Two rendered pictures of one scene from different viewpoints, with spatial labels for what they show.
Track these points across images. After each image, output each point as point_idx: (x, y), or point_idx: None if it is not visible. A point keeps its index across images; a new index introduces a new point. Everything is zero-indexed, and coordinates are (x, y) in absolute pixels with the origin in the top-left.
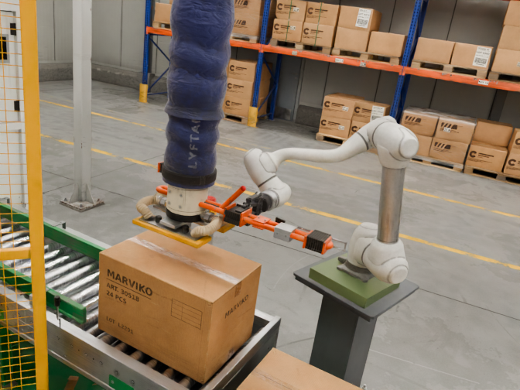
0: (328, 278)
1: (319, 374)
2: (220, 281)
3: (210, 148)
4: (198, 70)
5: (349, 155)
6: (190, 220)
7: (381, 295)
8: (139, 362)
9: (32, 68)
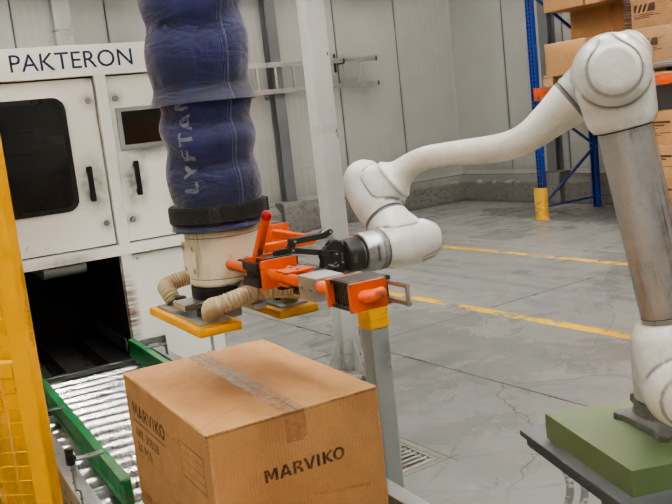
0: (571, 432)
1: None
2: (260, 408)
3: (221, 156)
4: (164, 18)
5: (539, 133)
6: (216, 295)
7: None
8: None
9: None
